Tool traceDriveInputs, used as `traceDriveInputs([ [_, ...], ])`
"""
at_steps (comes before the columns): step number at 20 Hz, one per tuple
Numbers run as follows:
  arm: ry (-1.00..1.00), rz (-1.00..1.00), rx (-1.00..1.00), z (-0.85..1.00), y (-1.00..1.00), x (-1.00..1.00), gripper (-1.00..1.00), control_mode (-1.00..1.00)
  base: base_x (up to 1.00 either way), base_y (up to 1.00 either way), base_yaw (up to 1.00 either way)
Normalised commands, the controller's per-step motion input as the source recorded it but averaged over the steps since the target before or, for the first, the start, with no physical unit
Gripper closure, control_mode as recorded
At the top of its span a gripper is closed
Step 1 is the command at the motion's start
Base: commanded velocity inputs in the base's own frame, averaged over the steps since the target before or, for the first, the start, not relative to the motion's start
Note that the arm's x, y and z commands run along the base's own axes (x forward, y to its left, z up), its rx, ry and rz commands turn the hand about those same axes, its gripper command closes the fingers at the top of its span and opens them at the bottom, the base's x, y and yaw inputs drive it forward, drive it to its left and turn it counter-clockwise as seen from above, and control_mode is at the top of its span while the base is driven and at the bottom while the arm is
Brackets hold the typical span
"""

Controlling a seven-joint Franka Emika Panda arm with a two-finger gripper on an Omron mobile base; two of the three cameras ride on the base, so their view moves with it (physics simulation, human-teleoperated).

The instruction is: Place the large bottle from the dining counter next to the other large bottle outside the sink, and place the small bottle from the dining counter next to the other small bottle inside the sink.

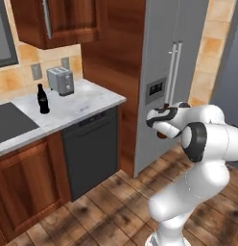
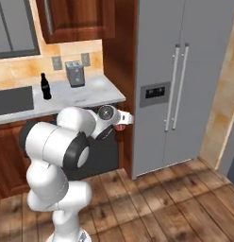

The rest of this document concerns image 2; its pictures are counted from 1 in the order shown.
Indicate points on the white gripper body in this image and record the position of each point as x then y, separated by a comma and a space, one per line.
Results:
129, 118

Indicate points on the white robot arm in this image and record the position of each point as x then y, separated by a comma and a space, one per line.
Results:
49, 148

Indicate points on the black large bottle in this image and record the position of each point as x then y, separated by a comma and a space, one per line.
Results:
45, 89

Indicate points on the dark grey sink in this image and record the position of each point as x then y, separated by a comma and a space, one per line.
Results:
13, 100

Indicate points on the small red round object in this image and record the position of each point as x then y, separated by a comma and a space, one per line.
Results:
119, 127

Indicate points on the black dishwasher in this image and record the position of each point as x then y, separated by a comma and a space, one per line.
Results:
103, 154

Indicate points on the grey toaster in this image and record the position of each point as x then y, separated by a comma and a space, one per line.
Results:
75, 74

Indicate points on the brown tall side panel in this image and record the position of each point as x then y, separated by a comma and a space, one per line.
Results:
120, 47

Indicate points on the grey fridge door with dispenser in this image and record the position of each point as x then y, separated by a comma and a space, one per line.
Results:
153, 47

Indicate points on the plain grey fridge door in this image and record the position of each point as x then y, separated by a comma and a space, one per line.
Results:
210, 63

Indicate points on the brown base cupboard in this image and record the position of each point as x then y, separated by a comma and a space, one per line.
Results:
8, 157

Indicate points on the grey framed window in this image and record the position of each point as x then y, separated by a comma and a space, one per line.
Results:
15, 25

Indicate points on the grey wall socket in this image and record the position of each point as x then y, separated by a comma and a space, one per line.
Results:
85, 59
57, 63

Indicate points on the brown wall cupboard door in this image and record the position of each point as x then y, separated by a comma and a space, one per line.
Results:
81, 19

